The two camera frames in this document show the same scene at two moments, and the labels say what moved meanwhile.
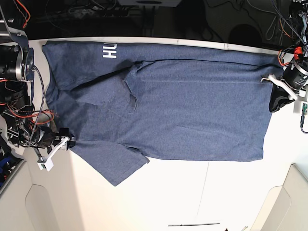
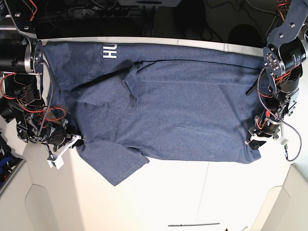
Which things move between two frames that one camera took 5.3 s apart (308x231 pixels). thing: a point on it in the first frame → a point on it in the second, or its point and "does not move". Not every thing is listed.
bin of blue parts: [11, 162] does not move
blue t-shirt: [121, 102] does not move
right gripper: [295, 75] → [263, 128]
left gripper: [47, 138] → [60, 135]
